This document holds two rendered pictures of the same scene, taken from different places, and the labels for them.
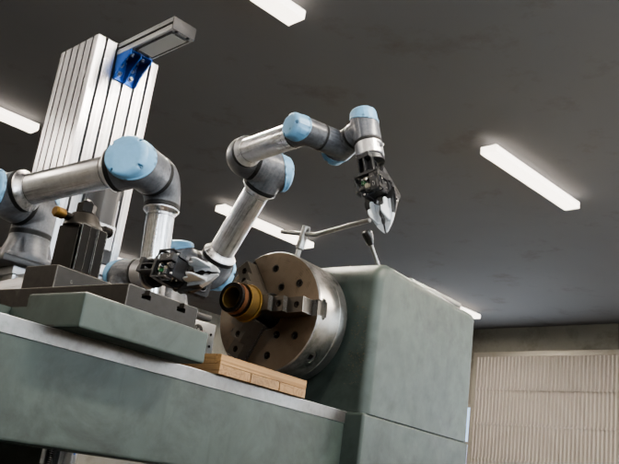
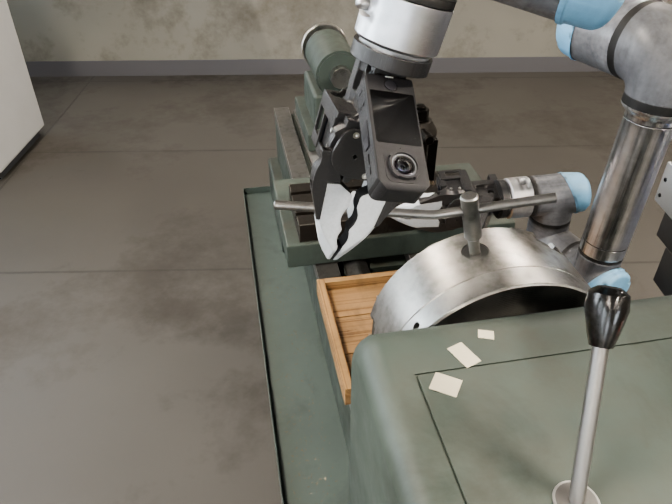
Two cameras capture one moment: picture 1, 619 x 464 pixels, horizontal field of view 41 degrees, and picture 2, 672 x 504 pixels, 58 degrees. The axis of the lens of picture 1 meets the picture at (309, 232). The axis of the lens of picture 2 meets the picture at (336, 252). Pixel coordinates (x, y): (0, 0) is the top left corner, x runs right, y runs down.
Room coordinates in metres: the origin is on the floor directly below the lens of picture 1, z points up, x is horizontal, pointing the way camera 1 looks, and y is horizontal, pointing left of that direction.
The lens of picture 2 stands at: (2.33, -0.56, 1.69)
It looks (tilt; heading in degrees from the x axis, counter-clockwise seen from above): 36 degrees down; 132
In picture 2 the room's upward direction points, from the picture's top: straight up
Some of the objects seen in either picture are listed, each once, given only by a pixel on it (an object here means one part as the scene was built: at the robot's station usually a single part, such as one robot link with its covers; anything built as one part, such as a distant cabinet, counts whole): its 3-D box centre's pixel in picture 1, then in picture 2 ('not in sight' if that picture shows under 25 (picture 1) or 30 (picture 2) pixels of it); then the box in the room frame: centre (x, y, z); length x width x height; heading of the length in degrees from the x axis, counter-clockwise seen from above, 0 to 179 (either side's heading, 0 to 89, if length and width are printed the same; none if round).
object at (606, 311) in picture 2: (367, 237); (606, 314); (2.25, -0.17, 1.38); 0.04 x 0.03 x 0.05; 143
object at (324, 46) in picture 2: not in sight; (332, 84); (1.11, 0.77, 1.01); 0.30 x 0.20 x 0.29; 143
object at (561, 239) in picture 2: not in sight; (551, 243); (1.99, 0.43, 1.01); 0.11 x 0.08 x 0.11; 157
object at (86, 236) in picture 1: (80, 252); (414, 154); (1.64, 0.46, 1.07); 0.07 x 0.07 x 0.10; 53
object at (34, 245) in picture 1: (27, 249); not in sight; (2.27, 0.79, 1.21); 0.15 x 0.15 x 0.10
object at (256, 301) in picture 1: (242, 301); not in sight; (1.94, 0.14, 1.08); 0.09 x 0.09 x 0.09; 53
